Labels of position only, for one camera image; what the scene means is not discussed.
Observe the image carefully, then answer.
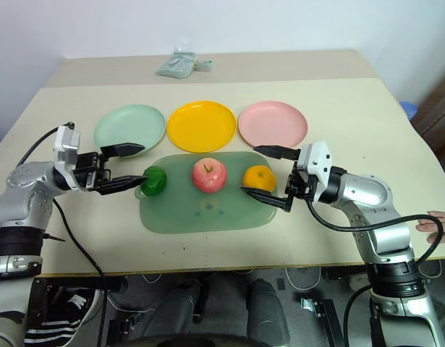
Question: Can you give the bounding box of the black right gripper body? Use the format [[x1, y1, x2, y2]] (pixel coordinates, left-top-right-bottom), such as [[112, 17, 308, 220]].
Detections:
[[284, 160, 318, 201]]

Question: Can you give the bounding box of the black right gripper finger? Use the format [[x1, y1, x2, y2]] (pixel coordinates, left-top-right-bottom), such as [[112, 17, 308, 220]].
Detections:
[[253, 145, 301, 161], [240, 186, 294, 213]]

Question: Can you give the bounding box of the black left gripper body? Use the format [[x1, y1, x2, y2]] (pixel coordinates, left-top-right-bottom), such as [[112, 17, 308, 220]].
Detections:
[[72, 151, 113, 192]]

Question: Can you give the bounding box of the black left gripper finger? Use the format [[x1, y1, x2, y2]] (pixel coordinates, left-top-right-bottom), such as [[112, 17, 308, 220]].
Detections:
[[100, 142, 146, 160], [98, 175, 148, 197]]

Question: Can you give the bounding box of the orange fruit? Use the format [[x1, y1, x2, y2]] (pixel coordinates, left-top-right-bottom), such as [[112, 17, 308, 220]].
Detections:
[[242, 165, 276, 193]]

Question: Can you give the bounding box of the light green plate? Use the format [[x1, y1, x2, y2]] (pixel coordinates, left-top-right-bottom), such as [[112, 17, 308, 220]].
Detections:
[[93, 103, 167, 159]]

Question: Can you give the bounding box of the pink plate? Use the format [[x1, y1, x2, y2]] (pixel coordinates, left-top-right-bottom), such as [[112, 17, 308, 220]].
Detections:
[[237, 100, 309, 149]]

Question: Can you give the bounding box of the yellow plate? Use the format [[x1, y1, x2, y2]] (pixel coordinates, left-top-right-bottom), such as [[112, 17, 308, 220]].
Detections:
[[166, 100, 237, 153]]

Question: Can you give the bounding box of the person's bare hand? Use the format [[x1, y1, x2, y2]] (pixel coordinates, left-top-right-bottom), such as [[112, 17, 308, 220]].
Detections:
[[415, 210, 445, 245]]

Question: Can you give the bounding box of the green bell pepper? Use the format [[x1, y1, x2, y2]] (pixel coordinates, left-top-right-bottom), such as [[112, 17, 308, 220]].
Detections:
[[140, 165, 168, 197]]

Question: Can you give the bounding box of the cream table mat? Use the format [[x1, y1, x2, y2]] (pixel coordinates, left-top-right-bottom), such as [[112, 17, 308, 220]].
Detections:
[[0, 77, 445, 279]]

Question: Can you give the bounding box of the red apple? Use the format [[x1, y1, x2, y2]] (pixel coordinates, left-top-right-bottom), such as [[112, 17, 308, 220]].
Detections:
[[191, 157, 228, 194]]

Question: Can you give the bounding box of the translucent green tray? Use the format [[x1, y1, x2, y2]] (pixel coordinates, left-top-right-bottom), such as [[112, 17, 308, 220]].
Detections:
[[135, 150, 279, 235]]

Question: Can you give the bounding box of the clear plastic bag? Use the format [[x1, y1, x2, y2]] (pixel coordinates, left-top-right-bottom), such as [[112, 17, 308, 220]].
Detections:
[[155, 49, 198, 79]]

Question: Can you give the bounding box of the dark rounded robot leg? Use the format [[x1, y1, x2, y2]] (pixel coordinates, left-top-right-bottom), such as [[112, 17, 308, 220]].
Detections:
[[245, 278, 291, 347], [153, 280, 209, 343]]

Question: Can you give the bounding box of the black and white sneaker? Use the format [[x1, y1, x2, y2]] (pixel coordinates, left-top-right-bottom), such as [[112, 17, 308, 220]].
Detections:
[[24, 285, 101, 347]]

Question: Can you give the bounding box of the brown wooden cabinet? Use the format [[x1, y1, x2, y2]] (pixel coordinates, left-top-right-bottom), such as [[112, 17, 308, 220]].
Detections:
[[412, 70, 445, 160]]

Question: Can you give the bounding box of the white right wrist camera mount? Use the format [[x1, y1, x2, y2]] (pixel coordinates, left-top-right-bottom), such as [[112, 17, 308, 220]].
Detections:
[[297, 140, 334, 204]]

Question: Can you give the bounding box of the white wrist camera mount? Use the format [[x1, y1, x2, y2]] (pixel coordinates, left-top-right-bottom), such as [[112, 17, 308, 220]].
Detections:
[[297, 140, 334, 204], [52, 124, 82, 181]]

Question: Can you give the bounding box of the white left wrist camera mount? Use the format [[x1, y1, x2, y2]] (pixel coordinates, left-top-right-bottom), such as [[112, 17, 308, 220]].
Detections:
[[52, 124, 82, 181]]

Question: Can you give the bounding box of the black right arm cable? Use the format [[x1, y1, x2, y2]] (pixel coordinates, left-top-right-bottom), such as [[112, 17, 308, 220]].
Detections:
[[305, 198, 445, 347]]

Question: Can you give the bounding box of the black table frame bar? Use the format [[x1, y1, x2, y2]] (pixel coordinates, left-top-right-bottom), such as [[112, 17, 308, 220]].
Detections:
[[33, 275, 130, 294]]

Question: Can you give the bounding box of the black metal table bracket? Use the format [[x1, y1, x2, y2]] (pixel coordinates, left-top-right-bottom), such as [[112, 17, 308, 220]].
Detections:
[[300, 297, 349, 347]]

